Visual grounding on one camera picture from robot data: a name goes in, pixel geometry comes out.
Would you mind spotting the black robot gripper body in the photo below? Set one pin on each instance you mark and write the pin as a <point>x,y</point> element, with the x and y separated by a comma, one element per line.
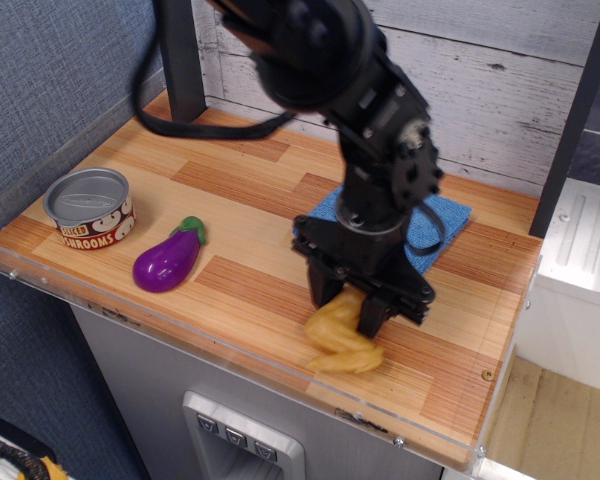
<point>375,261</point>

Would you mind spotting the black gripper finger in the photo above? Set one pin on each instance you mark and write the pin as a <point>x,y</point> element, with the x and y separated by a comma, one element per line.
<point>326,282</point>
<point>376,309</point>

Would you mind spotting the yellow toy chicken wing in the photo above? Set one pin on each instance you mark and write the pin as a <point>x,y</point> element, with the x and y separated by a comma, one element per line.
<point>333,328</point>

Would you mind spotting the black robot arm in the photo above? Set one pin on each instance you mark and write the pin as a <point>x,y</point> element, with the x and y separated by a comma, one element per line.
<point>329,57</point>

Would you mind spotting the purple toy eggplant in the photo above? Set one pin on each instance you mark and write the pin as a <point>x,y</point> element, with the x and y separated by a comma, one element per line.
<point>166,265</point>

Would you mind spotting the silver dispenser panel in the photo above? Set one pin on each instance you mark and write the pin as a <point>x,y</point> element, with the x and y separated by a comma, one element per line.
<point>240,440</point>

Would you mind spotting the white toy sink unit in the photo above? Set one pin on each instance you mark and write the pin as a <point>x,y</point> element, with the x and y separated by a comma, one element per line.
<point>559,326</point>

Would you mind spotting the grey toy fridge cabinet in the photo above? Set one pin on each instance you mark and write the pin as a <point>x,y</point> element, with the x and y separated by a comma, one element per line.
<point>150,378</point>

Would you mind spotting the sliced mushrooms tin can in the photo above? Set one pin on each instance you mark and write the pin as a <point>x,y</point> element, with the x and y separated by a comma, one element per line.
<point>91,208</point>

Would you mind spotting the yellow object bottom left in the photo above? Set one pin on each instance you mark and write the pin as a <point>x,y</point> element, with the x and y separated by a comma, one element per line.
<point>44,469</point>

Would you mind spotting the right dark metal post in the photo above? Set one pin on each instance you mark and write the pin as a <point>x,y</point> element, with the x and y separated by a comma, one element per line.
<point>567,146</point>

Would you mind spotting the dark metal post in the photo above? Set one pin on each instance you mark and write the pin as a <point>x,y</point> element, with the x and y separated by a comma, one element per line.
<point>567,146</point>
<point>180,58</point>

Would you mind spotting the left dark metal post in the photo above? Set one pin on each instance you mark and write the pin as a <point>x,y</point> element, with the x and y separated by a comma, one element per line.
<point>180,58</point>

